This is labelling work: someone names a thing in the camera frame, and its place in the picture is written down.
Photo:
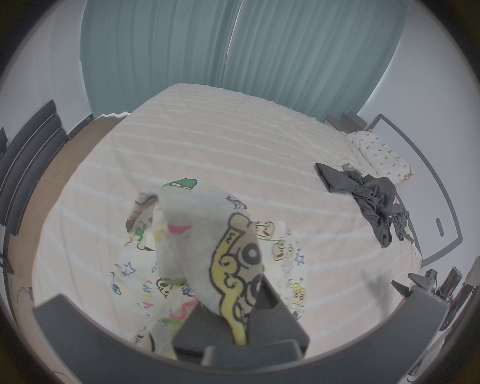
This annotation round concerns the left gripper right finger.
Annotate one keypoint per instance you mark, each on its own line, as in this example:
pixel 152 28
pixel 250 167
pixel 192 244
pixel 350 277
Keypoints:
pixel 273 322

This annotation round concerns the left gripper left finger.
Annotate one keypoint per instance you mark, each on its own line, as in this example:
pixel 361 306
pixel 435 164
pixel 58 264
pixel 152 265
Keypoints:
pixel 195 330

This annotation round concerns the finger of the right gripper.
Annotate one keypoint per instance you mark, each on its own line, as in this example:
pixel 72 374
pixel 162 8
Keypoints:
pixel 402 289
pixel 417 279

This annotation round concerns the white printed garment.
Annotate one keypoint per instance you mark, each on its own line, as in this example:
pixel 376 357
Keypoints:
pixel 202 225

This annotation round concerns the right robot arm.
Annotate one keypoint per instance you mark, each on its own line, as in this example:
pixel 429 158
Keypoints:
pixel 452 285

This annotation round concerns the bed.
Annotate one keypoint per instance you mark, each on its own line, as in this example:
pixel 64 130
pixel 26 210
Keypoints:
pixel 225 142

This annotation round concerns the pink garment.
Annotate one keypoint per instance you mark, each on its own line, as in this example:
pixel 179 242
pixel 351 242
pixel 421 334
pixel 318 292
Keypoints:
pixel 395 200

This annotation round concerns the black garment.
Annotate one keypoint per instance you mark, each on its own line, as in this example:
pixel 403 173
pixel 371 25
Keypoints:
pixel 375 202

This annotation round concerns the white printed pillow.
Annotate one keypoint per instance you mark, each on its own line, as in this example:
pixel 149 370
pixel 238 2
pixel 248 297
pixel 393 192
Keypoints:
pixel 382 157

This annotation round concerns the grey garment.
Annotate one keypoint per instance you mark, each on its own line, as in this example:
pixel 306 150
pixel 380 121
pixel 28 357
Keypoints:
pixel 350 168

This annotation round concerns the grey bedside table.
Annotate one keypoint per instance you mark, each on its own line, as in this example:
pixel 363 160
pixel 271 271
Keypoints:
pixel 345 122

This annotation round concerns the blue-green curtain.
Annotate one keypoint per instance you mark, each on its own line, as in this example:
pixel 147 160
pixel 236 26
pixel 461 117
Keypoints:
pixel 150 56
pixel 307 56

